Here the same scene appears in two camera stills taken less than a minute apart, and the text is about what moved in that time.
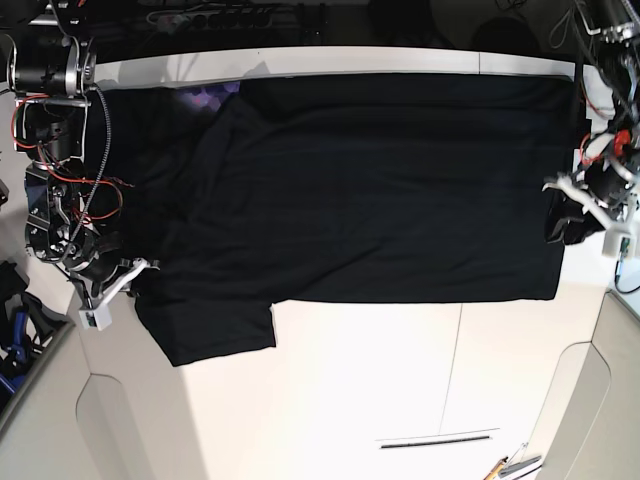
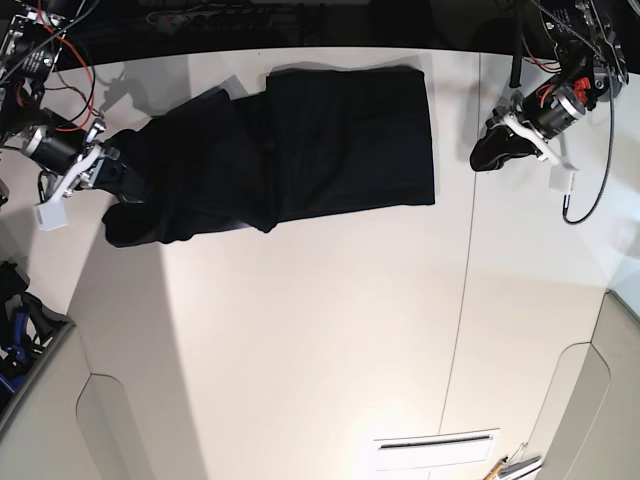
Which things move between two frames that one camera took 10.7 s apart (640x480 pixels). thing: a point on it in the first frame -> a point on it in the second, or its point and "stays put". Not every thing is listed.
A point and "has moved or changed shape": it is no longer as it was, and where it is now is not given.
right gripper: (606, 186) -> (545, 114)
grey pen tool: (515, 466) stays put
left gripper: (99, 270) -> (71, 158)
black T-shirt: (329, 189) has moved or changed shape
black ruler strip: (434, 442) stays put
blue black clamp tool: (27, 323) stays put
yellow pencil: (496, 469) stays put
